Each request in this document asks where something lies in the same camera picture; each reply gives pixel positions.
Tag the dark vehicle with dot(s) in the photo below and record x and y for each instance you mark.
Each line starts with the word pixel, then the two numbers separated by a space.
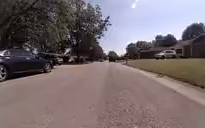
pixel 113 57

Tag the grey asphalt road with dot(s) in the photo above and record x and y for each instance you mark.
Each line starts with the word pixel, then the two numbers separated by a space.
pixel 90 96

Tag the dark parked car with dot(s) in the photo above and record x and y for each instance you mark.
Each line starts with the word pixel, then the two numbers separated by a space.
pixel 51 57

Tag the white car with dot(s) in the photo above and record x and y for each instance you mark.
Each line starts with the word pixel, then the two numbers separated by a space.
pixel 166 54

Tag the trees behind houses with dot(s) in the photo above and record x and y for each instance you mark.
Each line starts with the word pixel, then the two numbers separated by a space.
pixel 166 39

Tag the row of trees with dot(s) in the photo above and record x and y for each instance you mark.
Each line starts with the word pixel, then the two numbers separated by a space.
pixel 40 23

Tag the pale concrete kerb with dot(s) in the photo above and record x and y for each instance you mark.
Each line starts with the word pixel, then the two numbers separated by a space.
pixel 176 85

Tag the green grass lawn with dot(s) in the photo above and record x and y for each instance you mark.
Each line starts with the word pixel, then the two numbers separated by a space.
pixel 180 68

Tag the dark blue car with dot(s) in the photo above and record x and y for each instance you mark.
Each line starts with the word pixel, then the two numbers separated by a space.
pixel 16 63

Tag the dark brick house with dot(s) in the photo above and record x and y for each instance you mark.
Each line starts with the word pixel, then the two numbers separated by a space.
pixel 190 48

